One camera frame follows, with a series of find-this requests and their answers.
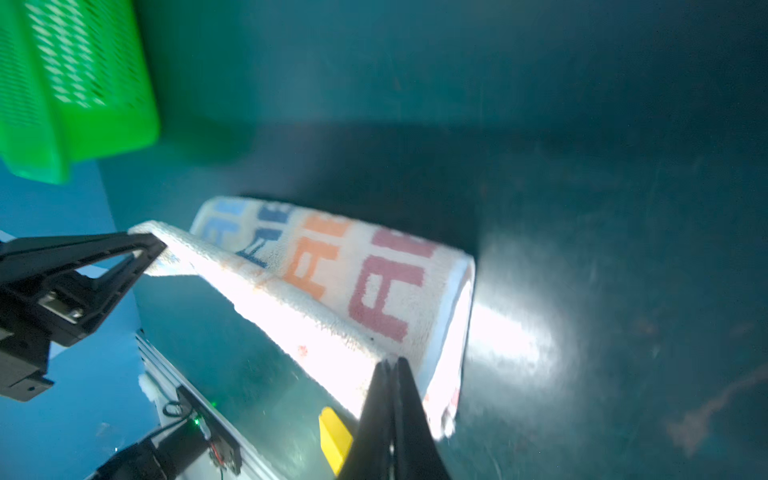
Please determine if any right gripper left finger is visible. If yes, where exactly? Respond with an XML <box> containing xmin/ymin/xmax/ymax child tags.
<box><xmin>337</xmin><ymin>360</ymin><xmax>393</xmax><ymax>480</ymax></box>

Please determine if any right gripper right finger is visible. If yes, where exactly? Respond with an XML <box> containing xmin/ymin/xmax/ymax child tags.
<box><xmin>392</xmin><ymin>358</ymin><xmax>450</xmax><ymax>480</ymax></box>

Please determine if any beige lettered towel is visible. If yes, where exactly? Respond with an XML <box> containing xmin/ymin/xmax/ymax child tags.
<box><xmin>134</xmin><ymin>197</ymin><xmax>475</xmax><ymax>440</ymax></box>

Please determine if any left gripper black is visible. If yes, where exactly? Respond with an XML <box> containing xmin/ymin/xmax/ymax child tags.
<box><xmin>1</xmin><ymin>232</ymin><xmax>167</xmax><ymax>402</ymax></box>

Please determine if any green plastic basket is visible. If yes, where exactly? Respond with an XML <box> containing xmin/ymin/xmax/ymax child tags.
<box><xmin>1</xmin><ymin>0</ymin><xmax>160</xmax><ymax>185</ymax></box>

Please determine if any yellow toy shovel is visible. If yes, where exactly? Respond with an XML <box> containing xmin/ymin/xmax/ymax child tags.
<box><xmin>318</xmin><ymin>407</ymin><xmax>353</xmax><ymax>476</ymax></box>

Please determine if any left electronics board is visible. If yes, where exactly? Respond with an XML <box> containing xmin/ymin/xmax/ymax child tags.
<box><xmin>86</xmin><ymin>383</ymin><xmax>244</xmax><ymax>480</ymax></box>

